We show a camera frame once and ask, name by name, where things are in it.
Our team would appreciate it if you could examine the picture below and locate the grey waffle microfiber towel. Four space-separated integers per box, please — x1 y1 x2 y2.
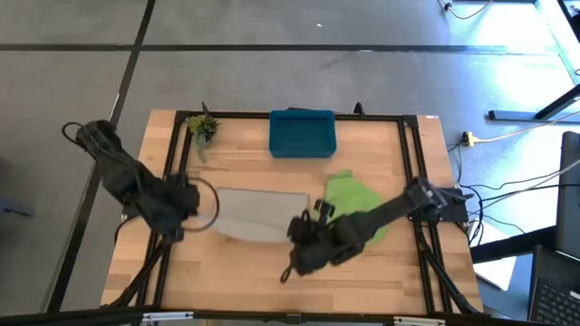
211 187 312 245

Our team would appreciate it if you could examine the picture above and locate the black laptop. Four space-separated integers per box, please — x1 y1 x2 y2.
527 244 580 326

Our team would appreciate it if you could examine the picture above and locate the small artificial green plant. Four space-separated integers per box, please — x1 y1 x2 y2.
186 113 221 164

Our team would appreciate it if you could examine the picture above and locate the green microfiber towel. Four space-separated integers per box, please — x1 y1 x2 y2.
312 169 392 268

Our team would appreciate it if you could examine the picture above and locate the teal rectangular basket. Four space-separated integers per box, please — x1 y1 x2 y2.
268 109 337 159

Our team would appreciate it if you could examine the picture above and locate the black floor cable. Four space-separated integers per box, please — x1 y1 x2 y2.
457 180 559 205

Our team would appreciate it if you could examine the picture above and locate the black cable with plug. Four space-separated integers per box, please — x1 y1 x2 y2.
437 0 494 21

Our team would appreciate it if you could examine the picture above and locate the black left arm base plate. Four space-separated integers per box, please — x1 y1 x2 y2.
121 203 185 242

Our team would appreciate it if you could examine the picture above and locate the grey cable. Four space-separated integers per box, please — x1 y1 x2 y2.
527 158 580 190

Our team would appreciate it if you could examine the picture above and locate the long black aluminium beam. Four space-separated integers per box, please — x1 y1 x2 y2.
0 306 580 326

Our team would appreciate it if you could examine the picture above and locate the black aluminium table frame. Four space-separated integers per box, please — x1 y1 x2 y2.
101 108 484 318

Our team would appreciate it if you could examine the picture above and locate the black table leg bar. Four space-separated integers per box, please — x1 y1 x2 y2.
469 225 559 264

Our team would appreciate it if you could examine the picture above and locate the silver metal bracket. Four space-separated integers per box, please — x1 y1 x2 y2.
141 311 195 323
392 315 448 326

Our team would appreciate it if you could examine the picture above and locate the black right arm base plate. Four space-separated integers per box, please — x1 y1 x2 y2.
407 186 470 224

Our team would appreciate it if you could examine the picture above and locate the light desk top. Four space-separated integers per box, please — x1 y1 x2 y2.
536 0 580 85

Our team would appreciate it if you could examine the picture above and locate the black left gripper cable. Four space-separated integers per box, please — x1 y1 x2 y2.
180 176 221 234

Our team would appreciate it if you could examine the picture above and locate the black monitor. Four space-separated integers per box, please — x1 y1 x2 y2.
556 130 580 260

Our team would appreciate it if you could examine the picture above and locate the yellow floor cable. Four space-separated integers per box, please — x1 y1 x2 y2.
473 110 580 144

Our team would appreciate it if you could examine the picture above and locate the black desk leg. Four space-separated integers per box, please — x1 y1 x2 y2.
488 83 580 122

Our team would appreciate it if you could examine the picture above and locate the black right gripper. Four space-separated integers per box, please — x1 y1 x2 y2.
283 201 363 283

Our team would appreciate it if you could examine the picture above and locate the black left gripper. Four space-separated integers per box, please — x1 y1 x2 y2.
151 174 203 241

